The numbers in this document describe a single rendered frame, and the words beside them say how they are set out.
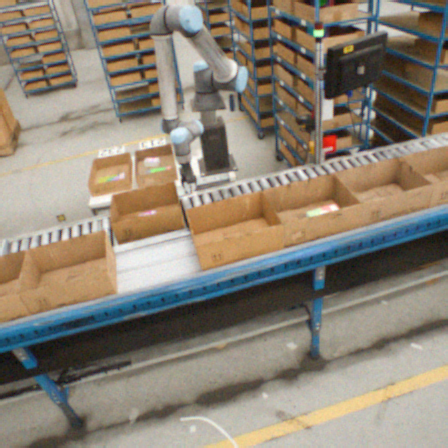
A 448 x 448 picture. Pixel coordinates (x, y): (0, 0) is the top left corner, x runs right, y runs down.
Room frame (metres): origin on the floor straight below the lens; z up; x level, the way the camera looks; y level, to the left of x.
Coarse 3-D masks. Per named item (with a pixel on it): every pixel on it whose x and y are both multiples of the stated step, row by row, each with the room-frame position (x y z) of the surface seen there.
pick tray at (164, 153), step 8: (168, 144) 2.73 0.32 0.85; (136, 152) 2.71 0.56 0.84; (144, 152) 2.72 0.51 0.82; (152, 152) 2.72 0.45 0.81; (160, 152) 2.73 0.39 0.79; (168, 152) 2.73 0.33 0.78; (136, 160) 2.64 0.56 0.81; (144, 160) 2.71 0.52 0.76; (160, 160) 2.66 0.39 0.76; (168, 160) 2.65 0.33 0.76; (136, 168) 2.51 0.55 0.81; (144, 168) 2.58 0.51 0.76; (152, 168) 2.56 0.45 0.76; (176, 168) 2.38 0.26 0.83; (136, 176) 2.33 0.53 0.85; (144, 176) 2.34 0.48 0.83; (152, 176) 2.34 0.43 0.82; (160, 176) 2.35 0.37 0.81; (168, 176) 2.35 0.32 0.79; (176, 176) 2.36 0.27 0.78; (144, 184) 2.34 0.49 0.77; (152, 184) 2.34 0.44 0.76
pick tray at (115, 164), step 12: (108, 156) 2.70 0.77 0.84; (120, 156) 2.70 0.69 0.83; (96, 168) 2.67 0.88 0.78; (108, 168) 2.68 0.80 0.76; (120, 168) 2.64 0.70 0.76; (132, 168) 2.61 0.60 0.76; (96, 180) 2.53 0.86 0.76; (120, 180) 2.33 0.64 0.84; (96, 192) 2.32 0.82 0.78; (108, 192) 2.32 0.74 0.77
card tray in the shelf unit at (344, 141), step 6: (300, 126) 3.16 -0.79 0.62; (300, 132) 3.16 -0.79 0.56; (330, 132) 3.11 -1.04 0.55; (336, 132) 3.09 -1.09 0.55; (342, 132) 2.99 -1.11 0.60; (306, 138) 3.02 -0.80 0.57; (336, 138) 2.99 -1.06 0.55; (342, 138) 2.82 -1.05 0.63; (348, 138) 2.82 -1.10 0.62; (336, 144) 2.81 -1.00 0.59; (342, 144) 2.82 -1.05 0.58; (348, 144) 2.82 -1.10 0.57
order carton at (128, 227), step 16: (128, 192) 2.05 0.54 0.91; (144, 192) 2.06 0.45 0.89; (160, 192) 2.06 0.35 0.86; (176, 192) 2.07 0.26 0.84; (112, 208) 1.93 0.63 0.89; (128, 208) 2.04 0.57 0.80; (144, 208) 2.05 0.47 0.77; (160, 208) 2.04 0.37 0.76; (176, 208) 1.79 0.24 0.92; (112, 224) 1.75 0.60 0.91; (128, 224) 1.76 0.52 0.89; (144, 224) 1.77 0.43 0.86; (160, 224) 1.77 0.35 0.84; (176, 224) 1.78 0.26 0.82; (128, 240) 1.76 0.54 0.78
